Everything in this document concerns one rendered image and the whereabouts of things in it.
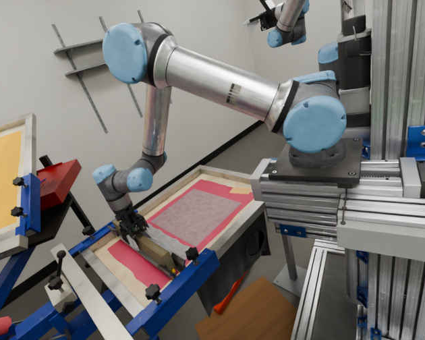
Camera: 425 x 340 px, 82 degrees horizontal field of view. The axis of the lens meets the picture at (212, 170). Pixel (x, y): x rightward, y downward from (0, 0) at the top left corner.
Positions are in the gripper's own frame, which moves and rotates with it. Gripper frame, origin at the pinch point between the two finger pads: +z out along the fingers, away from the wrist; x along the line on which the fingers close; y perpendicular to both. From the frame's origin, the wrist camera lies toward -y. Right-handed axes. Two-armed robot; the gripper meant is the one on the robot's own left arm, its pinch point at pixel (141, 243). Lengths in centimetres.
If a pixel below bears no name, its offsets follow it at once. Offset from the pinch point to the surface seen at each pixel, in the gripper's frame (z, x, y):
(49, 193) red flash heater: -9, -11, -87
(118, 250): 5.4, -6.2, -14.1
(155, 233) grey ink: 5.0, 9.1, -6.4
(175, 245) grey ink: 4.9, 9.2, 8.9
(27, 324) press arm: -3.2, -40.2, 0.3
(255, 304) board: 99, 46, 1
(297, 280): 100, 78, 16
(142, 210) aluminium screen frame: 2.2, 14.5, -25.3
